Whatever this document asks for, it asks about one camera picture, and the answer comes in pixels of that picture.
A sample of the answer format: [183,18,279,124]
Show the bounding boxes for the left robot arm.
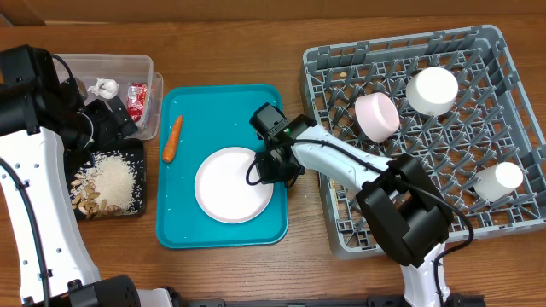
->
[1,45,183,306]

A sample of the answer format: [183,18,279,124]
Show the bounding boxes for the pink plate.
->
[195,147,274,223]

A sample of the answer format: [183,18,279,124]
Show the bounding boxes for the white tissue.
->
[87,78,119,100]

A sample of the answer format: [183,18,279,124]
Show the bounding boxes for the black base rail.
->
[174,294,487,307]

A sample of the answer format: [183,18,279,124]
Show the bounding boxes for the peanut pile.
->
[69,171,121,219]

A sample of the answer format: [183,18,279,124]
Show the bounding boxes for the clear plastic bin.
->
[55,54,164,141]

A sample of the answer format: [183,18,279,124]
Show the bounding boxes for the orange carrot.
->
[162,115,183,163]

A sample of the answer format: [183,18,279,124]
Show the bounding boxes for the grey dishwasher rack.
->
[301,25,545,239]

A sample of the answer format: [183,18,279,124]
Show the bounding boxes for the white rice pile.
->
[84,152,142,215]

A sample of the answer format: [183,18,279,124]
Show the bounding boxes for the white bowl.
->
[406,67,458,116]

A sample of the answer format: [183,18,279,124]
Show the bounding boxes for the teal serving tray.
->
[155,84,288,249]

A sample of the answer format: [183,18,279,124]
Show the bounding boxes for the black plastic tray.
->
[65,139,146,220]

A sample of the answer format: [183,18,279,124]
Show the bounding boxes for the white cup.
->
[473,162,523,202]

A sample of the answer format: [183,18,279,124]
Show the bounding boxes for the pink bowl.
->
[355,92,400,143]

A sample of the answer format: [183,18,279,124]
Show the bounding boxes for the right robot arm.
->
[248,103,474,306]

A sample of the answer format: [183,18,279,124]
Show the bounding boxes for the red foil wrapper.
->
[127,83,148,123]

